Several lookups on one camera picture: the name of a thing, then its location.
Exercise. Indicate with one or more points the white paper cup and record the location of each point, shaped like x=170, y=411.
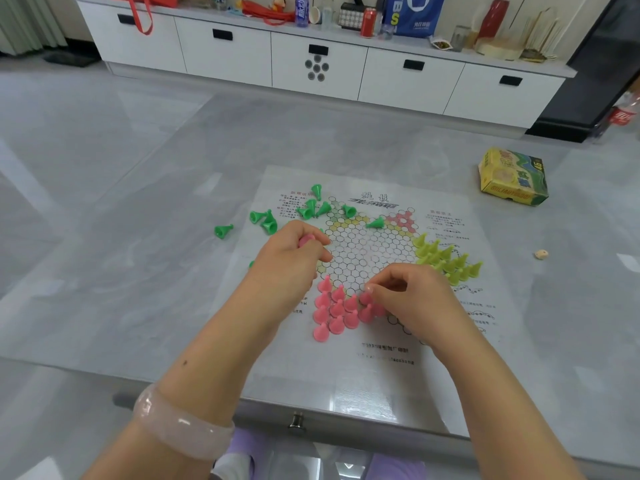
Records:
x=315, y=14

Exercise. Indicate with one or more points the red vase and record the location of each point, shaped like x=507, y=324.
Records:
x=492, y=18

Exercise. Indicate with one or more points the blue-label water bottle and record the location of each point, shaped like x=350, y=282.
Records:
x=302, y=9

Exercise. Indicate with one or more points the small beige bead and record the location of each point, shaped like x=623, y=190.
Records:
x=541, y=254

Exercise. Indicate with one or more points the person's right hand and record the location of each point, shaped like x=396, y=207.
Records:
x=430, y=314

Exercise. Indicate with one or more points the white sock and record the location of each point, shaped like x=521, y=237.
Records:
x=230, y=467

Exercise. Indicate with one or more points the blue tote bag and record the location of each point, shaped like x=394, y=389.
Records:
x=415, y=17

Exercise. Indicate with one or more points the small glass jar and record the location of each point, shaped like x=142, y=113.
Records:
x=387, y=32

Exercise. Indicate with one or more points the red soda can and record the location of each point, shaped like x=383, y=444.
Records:
x=369, y=22

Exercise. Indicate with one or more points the grey-green curtain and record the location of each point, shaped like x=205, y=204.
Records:
x=30, y=22

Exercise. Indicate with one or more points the red folded umbrella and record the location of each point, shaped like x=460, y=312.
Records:
x=265, y=12

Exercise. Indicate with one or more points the small cartoon doll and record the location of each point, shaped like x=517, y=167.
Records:
x=278, y=1

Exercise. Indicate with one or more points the purple slipper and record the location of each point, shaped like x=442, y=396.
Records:
x=250, y=442
x=395, y=467

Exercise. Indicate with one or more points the checkers board sheet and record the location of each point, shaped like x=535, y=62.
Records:
x=300, y=364

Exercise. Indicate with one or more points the black white checkered box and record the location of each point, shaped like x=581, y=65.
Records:
x=351, y=16

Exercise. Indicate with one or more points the person's left hand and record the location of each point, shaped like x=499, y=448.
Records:
x=285, y=279

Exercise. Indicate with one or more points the yellow green cardboard box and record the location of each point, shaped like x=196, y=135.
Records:
x=512, y=177

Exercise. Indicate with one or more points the metal drawer knob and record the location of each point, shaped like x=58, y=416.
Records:
x=297, y=421

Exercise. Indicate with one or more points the black glass cabinet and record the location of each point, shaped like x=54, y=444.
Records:
x=595, y=74

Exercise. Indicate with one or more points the open snack bag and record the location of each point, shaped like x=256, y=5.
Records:
x=441, y=44

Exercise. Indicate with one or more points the group of pink game pieces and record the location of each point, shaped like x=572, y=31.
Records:
x=335, y=314

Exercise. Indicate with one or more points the pile of mixed cone pieces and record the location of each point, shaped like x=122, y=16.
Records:
x=270, y=224

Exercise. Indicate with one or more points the black floor mat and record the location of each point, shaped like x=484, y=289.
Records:
x=72, y=59

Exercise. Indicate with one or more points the yellow-green cone game pieces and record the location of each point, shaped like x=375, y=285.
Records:
x=445, y=259

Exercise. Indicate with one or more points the person's right forearm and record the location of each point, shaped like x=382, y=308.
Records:
x=505, y=419

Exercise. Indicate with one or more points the person's left forearm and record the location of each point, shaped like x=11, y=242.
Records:
x=205, y=374

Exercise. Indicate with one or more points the round wooden box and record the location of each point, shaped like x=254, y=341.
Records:
x=497, y=49

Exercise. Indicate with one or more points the white TV cabinet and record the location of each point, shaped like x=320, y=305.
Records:
x=225, y=57

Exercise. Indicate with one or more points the glass cup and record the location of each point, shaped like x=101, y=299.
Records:
x=460, y=38

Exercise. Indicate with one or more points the red-label cola bottle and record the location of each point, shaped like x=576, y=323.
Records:
x=622, y=117

